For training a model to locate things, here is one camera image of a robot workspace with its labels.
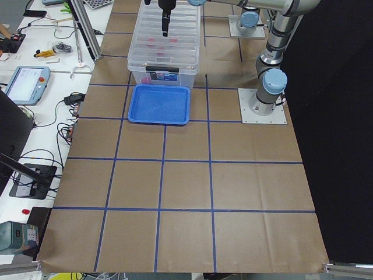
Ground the aluminium frame post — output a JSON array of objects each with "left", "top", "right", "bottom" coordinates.
[{"left": 69, "top": 0, "right": 103, "bottom": 61}]

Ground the black monitor stand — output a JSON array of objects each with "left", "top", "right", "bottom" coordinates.
[{"left": 1, "top": 153, "right": 57, "bottom": 200}]

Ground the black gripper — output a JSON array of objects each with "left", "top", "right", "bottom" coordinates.
[{"left": 158, "top": 0, "right": 176, "bottom": 37}]

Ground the blue teach pendant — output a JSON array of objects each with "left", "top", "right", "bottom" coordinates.
[{"left": 5, "top": 66, "right": 50, "bottom": 106}]

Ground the black power adapter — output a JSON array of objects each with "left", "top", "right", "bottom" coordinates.
[{"left": 64, "top": 93, "right": 85, "bottom": 106}]

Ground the blue plastic tray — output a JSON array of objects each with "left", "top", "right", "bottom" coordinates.
[{"left": 128, "top": 84, "right": 191, "bottom": 125}]

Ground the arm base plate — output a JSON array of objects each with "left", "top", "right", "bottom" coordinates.
[
  {"left": 238, "top": 88, "right": 287, "bottom": 125},
  {"left": 228, "top": 15, "right": 266, "bottom": 40}
]

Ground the clear plastic box lid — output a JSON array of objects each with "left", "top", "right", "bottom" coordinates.
[{"left": 128, "top": 1, "right": 200, "bottom": 68}]

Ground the black box latch handle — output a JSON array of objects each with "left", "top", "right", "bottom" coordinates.
[{"left": 145, "top": 65, "right": 179, "bottom": 73}]

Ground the long metal rod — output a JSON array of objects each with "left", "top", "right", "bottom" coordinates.
[{"left": 66, "top": 0, "right": 97, "bottom": 61}]

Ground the clear plastic storage box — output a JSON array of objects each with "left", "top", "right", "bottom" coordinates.
[{"left": 128, "top": 64, "right": 199, "bottom": 89}]

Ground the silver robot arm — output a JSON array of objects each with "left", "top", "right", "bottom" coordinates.
[{"left": 218, "top": 0, "right": 320, "bottom": 116}]

